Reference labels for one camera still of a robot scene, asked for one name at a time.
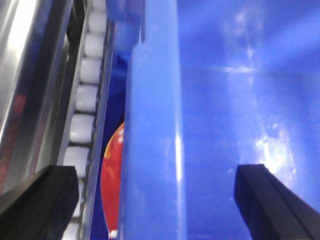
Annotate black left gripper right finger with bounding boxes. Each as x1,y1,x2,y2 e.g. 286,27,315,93
234,164,320,240

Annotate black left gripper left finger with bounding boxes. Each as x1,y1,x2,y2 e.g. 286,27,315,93
0,165,79,240

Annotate blue plastic bin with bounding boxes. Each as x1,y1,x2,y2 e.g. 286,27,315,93
106,0,320,240

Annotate white roller conveyor track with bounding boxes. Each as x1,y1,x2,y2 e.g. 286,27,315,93
58,0,108,240

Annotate red snack bag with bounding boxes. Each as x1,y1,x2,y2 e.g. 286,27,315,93
100,123,125,240

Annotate stainless steel conveyor side rail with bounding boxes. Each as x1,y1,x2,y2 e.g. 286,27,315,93
0,0,76,195

